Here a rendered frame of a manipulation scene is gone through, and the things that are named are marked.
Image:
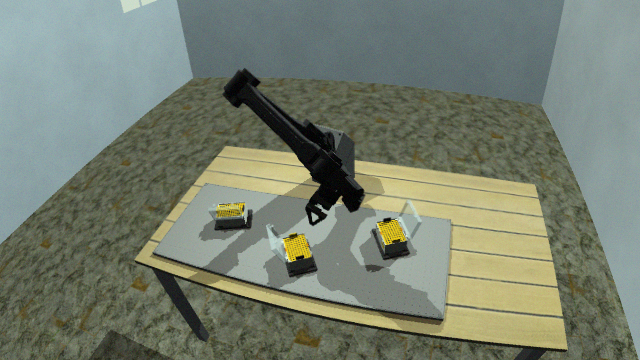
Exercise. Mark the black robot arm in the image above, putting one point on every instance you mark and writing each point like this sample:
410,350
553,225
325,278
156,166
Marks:
324,168

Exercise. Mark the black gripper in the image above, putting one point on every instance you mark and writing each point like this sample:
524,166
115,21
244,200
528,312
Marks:
317,198

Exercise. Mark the yellow perforated plate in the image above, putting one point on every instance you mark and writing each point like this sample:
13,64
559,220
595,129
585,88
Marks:
295,246
241,206
391,231

